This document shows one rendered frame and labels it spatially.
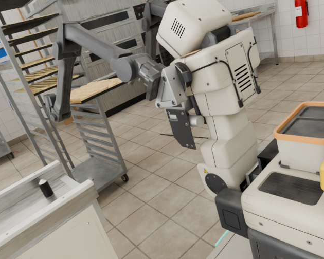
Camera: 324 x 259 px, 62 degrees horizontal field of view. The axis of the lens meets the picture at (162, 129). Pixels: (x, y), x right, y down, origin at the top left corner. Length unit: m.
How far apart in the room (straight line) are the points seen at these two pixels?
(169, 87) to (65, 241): 0.55
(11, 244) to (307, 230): 0.74
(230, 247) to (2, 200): 0.96
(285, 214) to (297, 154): 0.17
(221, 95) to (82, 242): 0.64
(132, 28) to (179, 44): 3.96
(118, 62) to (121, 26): 3.86
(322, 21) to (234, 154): 3.89
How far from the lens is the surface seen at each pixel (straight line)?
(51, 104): 1.43
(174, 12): 0.88
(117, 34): 4.67
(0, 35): 2.02
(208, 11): 0.92
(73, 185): 1.06
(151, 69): 0.81
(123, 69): 0.86
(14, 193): 1.13
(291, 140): 0.79
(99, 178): 2.52
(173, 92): 0.77
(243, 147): 1.05
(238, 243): 1.38
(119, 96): 4.63
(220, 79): 0.82
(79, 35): 1.07
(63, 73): 1.23
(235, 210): 0.95
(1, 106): 5.11
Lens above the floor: 1.31
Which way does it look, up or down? 23 degrees down
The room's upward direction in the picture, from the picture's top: 17 degrees counter-clockwise
